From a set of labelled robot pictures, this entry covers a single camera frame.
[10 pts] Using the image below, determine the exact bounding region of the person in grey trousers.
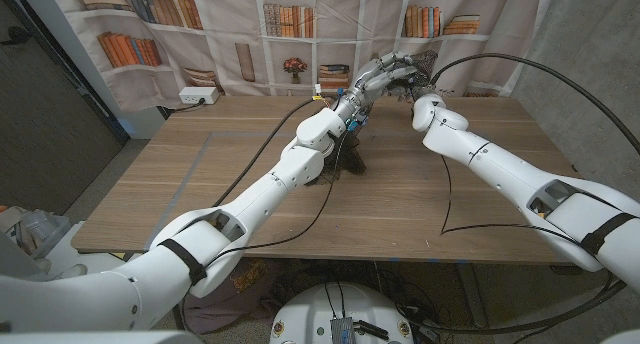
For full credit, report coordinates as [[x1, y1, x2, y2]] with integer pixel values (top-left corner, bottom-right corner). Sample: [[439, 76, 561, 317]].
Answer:
[[0, 228, 89, 285]]

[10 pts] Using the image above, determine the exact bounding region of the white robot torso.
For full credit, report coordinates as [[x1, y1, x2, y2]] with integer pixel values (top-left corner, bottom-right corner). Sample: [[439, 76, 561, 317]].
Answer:
[[0, 282, 640, 344]]

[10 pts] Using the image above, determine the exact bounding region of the grey metal table leg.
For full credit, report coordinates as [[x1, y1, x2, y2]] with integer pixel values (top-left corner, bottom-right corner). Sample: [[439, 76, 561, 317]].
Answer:
[[454, 262, 489, 329]]

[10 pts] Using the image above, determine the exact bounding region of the clear plastic container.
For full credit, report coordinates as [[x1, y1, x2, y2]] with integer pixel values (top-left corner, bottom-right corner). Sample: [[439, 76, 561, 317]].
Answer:
[[0, 206, 71, 260]]

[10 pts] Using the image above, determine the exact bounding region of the printed bookshelf backdrop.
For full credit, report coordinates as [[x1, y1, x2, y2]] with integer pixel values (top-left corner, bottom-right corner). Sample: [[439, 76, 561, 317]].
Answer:
[[47, 0, 556, 113]]

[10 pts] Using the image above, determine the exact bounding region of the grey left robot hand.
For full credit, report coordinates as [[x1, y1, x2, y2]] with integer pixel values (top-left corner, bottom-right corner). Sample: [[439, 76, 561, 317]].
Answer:
[[335, 51, 419, 130]]

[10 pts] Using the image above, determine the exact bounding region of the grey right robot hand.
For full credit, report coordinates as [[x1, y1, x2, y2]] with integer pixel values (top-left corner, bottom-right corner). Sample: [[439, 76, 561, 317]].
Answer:
[[399, 81, 431, 103]]

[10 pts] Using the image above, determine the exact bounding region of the black mesh netting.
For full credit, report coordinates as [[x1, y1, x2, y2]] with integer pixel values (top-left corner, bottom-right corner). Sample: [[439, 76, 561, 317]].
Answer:
[[304, 49, 439, 186]]

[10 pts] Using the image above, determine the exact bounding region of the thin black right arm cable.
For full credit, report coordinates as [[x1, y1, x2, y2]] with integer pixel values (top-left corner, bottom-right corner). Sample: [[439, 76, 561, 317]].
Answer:
[[439, 156, 584, 245]]

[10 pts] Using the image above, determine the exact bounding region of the dark cloth with yellow print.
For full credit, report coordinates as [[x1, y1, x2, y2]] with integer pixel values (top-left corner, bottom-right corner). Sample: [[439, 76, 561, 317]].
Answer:
[[178, 257, 281, 335]]

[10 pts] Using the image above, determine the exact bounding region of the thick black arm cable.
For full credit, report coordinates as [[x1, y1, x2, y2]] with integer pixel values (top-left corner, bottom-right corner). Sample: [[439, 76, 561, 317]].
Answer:
[[212, 97, 321, 208], [419, 52, 640, 335]]

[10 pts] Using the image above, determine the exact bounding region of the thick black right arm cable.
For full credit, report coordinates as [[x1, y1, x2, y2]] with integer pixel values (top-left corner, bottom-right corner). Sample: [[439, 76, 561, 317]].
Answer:
[[419, 52, 640, 335]]

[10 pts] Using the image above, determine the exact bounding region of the white power strip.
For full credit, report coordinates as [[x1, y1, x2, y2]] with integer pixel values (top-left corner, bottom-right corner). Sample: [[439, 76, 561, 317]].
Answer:
[[178, 86, 221, 106]]

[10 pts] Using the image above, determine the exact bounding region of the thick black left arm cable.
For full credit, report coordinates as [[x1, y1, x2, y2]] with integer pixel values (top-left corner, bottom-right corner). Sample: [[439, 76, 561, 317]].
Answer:
[[212, 97, 321, 208]]

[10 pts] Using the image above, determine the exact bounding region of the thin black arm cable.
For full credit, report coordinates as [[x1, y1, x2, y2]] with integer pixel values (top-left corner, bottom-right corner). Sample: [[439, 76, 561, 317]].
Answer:
[[439, 156, 584, 245], [179, 131, 347, 335]]

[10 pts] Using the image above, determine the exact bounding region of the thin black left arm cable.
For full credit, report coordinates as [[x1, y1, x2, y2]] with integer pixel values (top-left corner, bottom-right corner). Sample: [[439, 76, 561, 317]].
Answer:
[[179, 131, 347, 335]]

